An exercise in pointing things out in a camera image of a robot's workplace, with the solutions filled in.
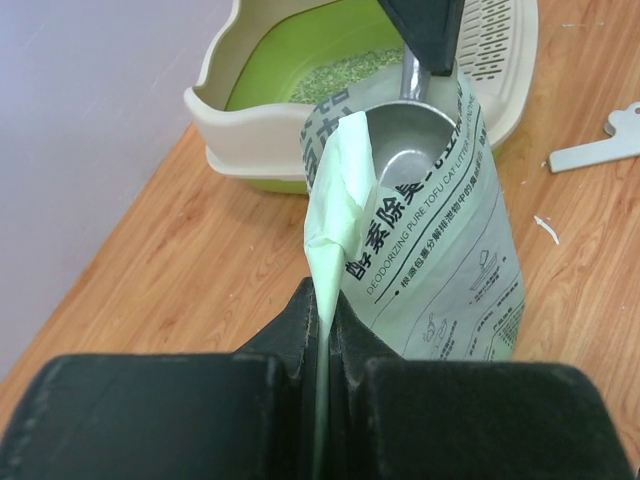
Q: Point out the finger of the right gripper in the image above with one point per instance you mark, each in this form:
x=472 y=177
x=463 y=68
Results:
x=430 y=28

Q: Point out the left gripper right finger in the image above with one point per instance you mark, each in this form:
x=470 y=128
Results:
x=393 y=418

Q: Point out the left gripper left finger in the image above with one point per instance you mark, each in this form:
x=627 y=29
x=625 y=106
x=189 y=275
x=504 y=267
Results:
x=247 y=414

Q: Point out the metal litter scoop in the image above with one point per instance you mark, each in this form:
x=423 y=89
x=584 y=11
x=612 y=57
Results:
x=407 y=135

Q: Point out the green cat litter bag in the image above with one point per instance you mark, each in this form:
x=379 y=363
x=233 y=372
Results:
x=429 y=267

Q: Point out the white plastic bag clip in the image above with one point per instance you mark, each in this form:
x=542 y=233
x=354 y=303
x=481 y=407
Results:
x=622 y=128

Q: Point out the beige green litter box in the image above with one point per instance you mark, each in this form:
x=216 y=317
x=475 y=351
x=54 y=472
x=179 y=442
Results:
x=279 y=73

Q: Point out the white paper scrap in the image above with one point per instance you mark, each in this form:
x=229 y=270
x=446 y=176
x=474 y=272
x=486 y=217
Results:
x=544 y=225

